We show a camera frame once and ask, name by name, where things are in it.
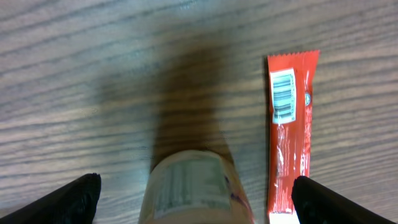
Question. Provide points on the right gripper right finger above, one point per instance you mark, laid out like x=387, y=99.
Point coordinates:
x=317, y=204

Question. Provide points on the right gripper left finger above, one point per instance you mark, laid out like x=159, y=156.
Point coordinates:
x=75, y=202

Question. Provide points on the green lid jar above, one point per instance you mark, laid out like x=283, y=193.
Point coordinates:
x=195, y=187

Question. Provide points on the red stick snack packet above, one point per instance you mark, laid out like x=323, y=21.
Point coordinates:
x=290, y=106

